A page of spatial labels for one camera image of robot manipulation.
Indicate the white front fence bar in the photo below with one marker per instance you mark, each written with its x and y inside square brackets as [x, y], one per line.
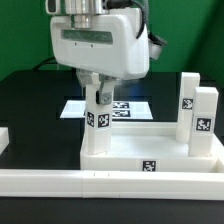
[111, 184]

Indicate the white left fence bar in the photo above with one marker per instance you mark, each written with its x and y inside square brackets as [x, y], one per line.
[4, 139]

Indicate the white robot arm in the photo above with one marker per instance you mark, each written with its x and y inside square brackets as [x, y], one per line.
[81, 12]

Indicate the fiducial marker sheet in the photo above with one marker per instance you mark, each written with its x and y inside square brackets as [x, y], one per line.
[121, 110]

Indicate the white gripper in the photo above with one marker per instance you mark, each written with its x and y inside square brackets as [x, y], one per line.
[110, 48]

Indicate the white desk top tray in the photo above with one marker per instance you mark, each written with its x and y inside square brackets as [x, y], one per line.
[151, 147]

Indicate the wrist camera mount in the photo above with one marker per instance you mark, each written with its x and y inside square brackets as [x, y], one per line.
[53, 7]

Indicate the white fence bar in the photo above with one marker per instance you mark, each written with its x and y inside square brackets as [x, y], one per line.
[4, 139]
[111, 184]

